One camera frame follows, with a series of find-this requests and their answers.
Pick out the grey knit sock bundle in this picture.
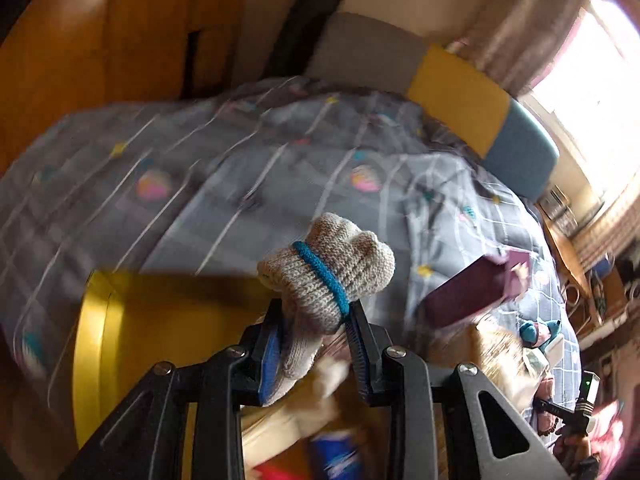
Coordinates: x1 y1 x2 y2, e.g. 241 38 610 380
257 212 396 405

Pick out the teal plush toy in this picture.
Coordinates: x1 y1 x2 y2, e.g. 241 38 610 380
518 320 561 351

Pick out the red glitter sock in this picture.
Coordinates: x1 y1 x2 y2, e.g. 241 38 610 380
246 463 302 480

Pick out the cream towel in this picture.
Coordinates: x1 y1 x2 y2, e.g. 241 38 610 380
241 352 350 470

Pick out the ornate gold tissue box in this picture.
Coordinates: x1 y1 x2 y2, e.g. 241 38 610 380
427 316 549 417

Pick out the wooden side desk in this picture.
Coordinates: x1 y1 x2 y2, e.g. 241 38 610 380
536 204 639 362

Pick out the gold metal tray box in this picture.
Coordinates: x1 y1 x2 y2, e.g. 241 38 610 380
71 268 442 480

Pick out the purple cardboard box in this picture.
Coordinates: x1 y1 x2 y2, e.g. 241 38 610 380
418 250 530 330

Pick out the grey grid patterned quilt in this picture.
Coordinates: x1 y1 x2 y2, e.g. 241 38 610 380
1 77 582 428

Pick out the grey yellow blue headboard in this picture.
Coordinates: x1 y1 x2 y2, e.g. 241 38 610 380
306 12 559 202

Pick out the black rolled mat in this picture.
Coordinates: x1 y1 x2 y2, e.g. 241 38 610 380
262 0 342 79

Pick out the pink floral curtain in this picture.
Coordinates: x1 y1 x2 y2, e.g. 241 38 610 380
448 0 585 96

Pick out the wooden wardrobe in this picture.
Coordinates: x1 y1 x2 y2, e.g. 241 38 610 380
1 0 245 479

